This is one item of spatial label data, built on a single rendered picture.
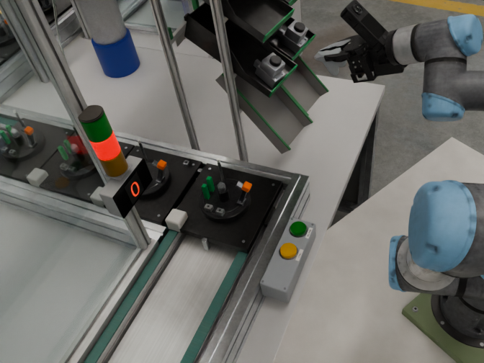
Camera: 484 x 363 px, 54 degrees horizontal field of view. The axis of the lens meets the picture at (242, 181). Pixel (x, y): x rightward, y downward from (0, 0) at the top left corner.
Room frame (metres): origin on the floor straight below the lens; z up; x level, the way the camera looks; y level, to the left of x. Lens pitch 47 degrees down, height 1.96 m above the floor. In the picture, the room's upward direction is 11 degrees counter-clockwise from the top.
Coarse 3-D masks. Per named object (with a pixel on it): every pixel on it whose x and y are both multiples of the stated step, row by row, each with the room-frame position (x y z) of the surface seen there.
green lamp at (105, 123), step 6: (102, 120) 0.74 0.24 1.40; (108, 120) 0.76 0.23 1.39; (84, 126) 0.73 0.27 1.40; (90, 126) 0.73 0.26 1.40; (96, 126) 0.73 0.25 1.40; (102, 126) 0.73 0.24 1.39; (108, 126) 0.74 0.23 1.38; (90, 132) 0.73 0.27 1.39; (96, 132) 0.73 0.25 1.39; (102, 132) 0.73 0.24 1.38; (108, 132) 0.74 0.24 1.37; (90, 138) 0.73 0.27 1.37; (96, 138) 0.73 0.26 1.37; (102, 138) 0.73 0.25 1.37
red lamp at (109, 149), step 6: (108, 138) 0.73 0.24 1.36; (114, 138) 0.74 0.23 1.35; (96, 144) 0.73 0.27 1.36; (102, 144) 0.73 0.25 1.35; (108, 144) 0.73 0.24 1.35; (114, 144) 0.74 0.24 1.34; (96, 150) 0.73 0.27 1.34; (102, 150) 0.73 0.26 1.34; (108, 150) 0.73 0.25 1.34; (114, 150) 0.73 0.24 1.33; (102, 156) 0.73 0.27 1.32; (108, 156) 0.73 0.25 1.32; (114, 156) 0.73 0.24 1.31
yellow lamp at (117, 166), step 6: (120, 150) 0.75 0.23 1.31; (120, 156) 0.74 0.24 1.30; (102, 162) 0.73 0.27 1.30; (108, 162) 0.73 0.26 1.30; (114, 162) 0.73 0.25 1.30; (120, 162) 0.74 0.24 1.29; (126, 162) 0.75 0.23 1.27; (108, 168) 0.73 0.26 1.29; (114, 168) 0.73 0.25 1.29; (120, 168) 0.73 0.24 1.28; (126, 168) 0.74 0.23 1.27; (108, 174) 0.73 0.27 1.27; (114, 174) 0.73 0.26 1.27; (120, 174) 0.73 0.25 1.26
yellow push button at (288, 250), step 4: (284, 244) 0.67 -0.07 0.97; (288, 244) 0.67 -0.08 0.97; (292, 244) 0.67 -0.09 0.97; (280, 248) 0.67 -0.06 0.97; (284, 248) 0.66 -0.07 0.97; (288, 248) 0.66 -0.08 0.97; (292, 248) 0.66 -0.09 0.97; (296, 248) 0.66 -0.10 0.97; (284, 252) 0.65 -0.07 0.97; (288, 252) 0.65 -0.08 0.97; (292, 252) 0.65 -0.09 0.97; (296, 252) 0.65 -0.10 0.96; (284, 256) 0.64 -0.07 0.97; (288, 256) 0.64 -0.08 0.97; (292, 256) 0.64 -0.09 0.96
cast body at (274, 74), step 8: (272, 56) 1.03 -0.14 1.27; (256, 64) 1.07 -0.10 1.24; (264, 64) 1.02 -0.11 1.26; (272, 64) 1.01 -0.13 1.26; (280, 64) 1.02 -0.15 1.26; (256, 72) 1.04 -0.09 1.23; (264, 72) 1.02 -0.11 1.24; (272, 72) 1.00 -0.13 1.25; (280, 72) 1.03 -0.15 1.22; (264, 80) 1.02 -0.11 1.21; (272, 80) 1.00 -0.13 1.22; (280, 80) 1.02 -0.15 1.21; (272, 88) 1.01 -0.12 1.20
